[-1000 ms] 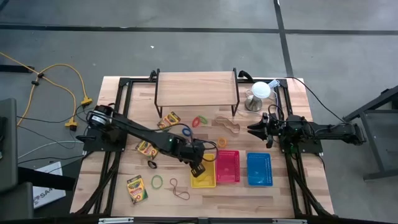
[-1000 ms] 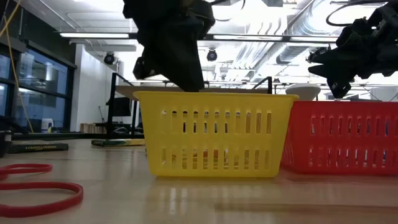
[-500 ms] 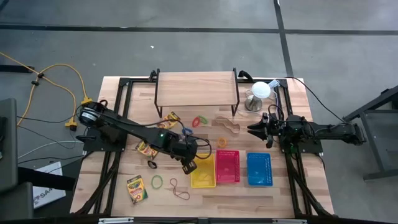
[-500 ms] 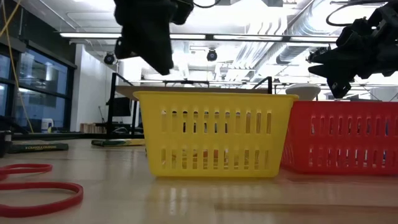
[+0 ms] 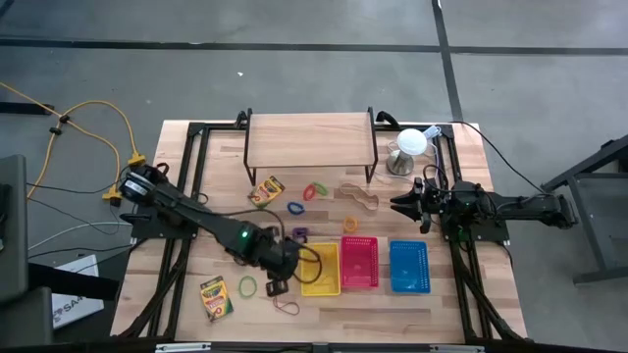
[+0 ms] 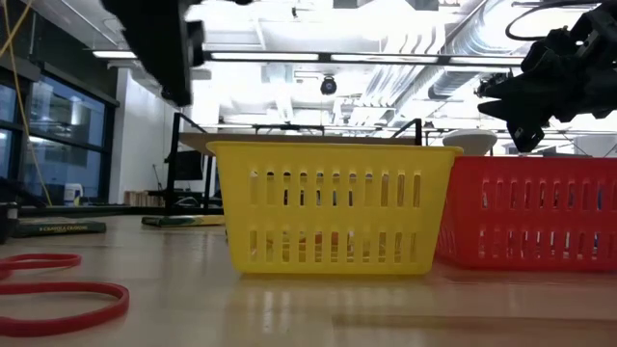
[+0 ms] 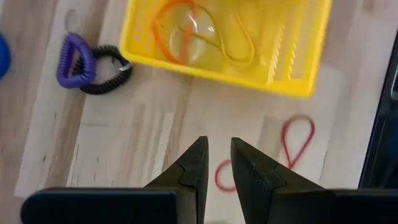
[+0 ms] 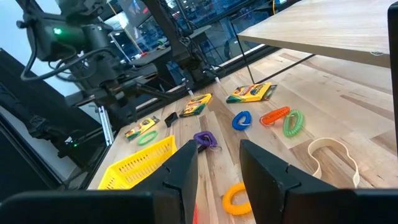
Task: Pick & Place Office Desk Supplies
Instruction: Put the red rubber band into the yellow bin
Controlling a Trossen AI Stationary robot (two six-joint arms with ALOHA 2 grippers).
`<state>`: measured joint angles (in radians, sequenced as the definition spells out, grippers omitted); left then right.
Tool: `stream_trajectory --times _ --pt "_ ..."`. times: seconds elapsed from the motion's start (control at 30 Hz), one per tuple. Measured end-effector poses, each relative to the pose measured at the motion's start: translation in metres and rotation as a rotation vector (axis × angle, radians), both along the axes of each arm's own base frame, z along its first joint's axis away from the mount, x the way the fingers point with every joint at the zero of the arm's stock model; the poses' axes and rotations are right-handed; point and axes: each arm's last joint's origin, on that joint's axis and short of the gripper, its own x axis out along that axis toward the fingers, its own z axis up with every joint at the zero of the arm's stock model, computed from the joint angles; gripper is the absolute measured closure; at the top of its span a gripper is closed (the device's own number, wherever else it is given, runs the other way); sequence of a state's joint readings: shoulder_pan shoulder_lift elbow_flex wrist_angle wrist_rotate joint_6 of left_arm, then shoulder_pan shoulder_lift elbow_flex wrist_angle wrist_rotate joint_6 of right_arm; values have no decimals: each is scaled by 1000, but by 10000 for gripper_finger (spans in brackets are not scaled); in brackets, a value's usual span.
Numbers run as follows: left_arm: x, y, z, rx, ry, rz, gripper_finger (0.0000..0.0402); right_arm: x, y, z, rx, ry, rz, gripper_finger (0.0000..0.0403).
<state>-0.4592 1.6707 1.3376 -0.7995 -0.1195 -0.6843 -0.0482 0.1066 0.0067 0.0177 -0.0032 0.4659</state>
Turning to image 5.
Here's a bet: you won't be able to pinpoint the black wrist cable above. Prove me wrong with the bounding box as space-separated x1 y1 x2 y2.
424 164 450 195
215 208 324 285

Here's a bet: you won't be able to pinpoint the yellow plastic basket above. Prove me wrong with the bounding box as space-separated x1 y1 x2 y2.
299 241 342 298

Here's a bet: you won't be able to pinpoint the grey cabinet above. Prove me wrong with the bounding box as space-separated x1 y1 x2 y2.
0 154 55 347

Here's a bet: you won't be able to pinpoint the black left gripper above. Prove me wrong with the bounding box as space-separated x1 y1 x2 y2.
254 226 301 298

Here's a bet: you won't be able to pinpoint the white dome metal lamp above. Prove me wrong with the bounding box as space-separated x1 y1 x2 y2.
385 126 429 177

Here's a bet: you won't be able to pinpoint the white printed sign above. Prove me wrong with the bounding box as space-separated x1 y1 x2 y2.
51 253 105 330

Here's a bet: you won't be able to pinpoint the blue plastic basket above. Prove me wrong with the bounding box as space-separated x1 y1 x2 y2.
389 239 432 295

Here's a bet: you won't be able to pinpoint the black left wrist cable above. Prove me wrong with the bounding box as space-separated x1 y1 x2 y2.
215 208 324 285

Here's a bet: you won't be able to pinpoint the black metal stand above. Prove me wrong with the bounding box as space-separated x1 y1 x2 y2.
539 132 628 284

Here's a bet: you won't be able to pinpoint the wooden shelf riser black legs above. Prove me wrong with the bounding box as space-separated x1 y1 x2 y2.
242 106 380 186

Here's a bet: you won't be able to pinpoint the silver frame bracket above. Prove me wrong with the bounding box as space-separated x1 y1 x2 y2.
155 342 212 353
429 344 486 353

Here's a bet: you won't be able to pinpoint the black metal table frame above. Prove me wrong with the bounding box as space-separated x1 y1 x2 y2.
117 106 529 344

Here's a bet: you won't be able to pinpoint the large green rubber band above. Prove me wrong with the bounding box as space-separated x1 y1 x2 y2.
237 275 259 299

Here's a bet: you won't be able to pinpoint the long black cable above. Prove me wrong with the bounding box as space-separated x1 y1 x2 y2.
449 120 549 196

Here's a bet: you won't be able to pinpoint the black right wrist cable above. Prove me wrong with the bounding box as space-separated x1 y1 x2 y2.
424 164 450 195

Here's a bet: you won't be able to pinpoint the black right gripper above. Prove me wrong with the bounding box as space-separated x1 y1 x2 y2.
391 176 443 234

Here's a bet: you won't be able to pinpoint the white floor cable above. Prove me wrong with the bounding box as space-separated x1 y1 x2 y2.
27 221 133 251

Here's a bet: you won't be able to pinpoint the white lamp cable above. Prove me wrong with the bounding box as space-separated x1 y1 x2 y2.
422 125 442 168

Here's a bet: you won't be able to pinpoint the black flat board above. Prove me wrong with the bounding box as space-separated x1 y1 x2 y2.
28 263 122 301

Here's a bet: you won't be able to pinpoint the long red-brown rubber band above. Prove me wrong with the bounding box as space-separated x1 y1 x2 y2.
272 295 301 317

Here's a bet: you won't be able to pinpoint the yellow extension cable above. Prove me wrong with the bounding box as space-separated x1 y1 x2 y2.
0 80 147 202

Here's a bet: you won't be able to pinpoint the Crayola crayon box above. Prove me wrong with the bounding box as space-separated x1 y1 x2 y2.
249 175 287 212
198 275 235 324

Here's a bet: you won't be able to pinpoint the black floor cable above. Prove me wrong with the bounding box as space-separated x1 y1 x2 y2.
26 180 124 222

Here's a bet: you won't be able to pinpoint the red plastic basket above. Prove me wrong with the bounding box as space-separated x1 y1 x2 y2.
340 235 381 290

